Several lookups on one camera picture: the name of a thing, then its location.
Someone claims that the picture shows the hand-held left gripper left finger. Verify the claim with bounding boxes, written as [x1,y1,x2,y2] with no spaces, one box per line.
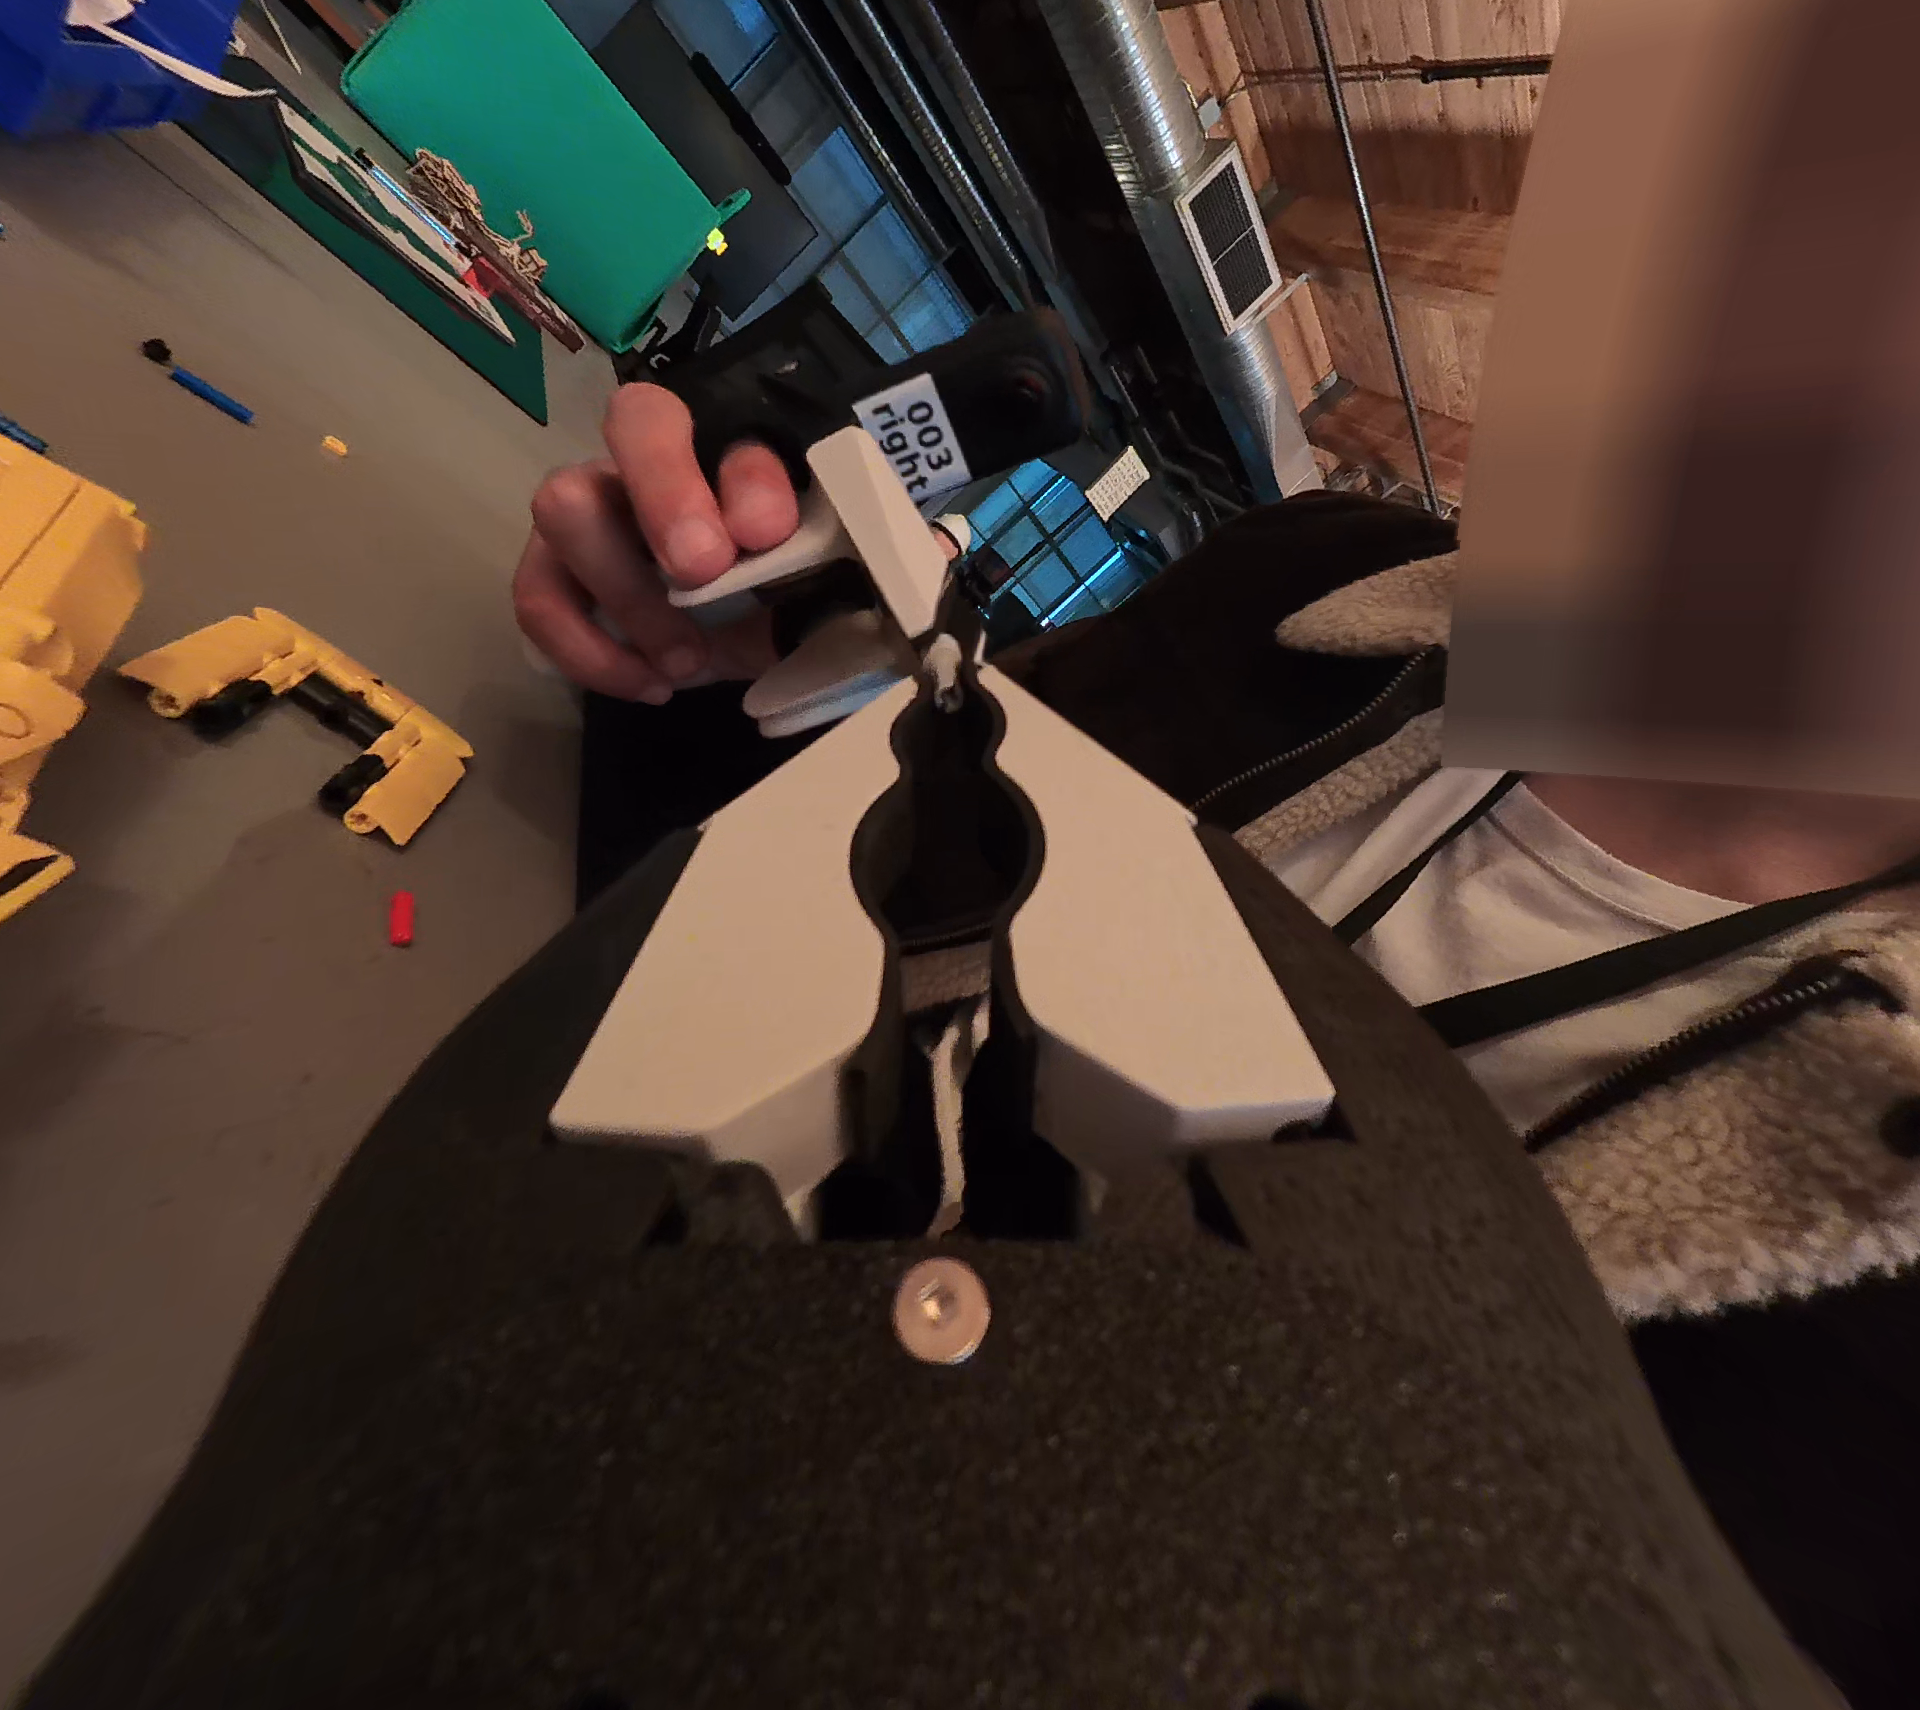
[547,669,947,1239]

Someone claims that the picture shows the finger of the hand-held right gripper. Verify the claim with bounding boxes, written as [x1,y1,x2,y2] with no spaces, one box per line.
[806,427,965,652]

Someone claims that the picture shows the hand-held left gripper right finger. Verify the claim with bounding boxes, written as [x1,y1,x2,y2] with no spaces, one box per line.
[958,667,1338,1157]

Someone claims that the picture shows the yellow black brick subassembly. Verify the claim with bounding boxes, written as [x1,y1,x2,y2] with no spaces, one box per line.
[119,604,474,849]

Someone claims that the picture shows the yellow toy brick car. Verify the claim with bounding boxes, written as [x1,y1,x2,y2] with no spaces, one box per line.
[0,418,151,926]

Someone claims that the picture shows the person's right hand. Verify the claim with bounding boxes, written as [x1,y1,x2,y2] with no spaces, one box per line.
[510,382,805,708]

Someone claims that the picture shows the person's white shirt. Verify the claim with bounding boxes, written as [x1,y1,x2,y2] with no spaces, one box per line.
[1276,773,1771,1143]

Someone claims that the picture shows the small wooden model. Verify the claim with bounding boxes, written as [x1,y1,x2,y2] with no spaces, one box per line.
[405,148,544,285]

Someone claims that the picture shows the scattered small brick pins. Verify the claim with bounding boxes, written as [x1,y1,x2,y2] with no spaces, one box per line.
[139,335,349,458]

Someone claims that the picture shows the silver ventilation duct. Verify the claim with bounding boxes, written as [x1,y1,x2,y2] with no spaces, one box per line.
[938,0,1330,511]

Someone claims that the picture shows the black lanyard strap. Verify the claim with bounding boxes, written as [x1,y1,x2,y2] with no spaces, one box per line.
[1334,773,1920,1051]

